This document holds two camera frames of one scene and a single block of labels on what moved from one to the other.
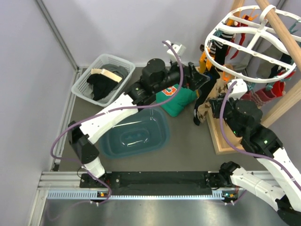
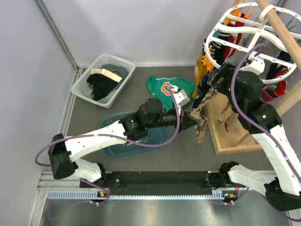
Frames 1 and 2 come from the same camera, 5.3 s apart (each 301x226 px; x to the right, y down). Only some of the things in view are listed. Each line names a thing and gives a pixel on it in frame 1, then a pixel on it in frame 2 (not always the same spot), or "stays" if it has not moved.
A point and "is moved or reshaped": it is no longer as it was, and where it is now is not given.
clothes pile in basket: [104, 81] stays
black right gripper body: [229, 109] -> [227, 71]
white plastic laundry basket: [104, 77] stays
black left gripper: [196, 80] -> [186, 121]
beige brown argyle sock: [219, 87] is moved or reshaped
